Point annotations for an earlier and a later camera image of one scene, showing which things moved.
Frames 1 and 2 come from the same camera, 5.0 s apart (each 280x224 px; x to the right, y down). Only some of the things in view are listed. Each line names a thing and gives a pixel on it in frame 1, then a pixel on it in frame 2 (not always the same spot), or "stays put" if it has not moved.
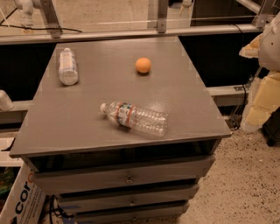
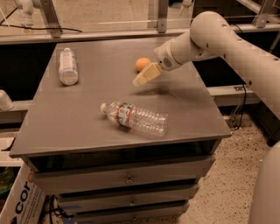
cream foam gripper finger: x=263 y=101 -> x=164 y=57
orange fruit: x=143 y=65 stays put
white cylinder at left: x=6 y=103 stays put
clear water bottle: x=148 y=121 stays put
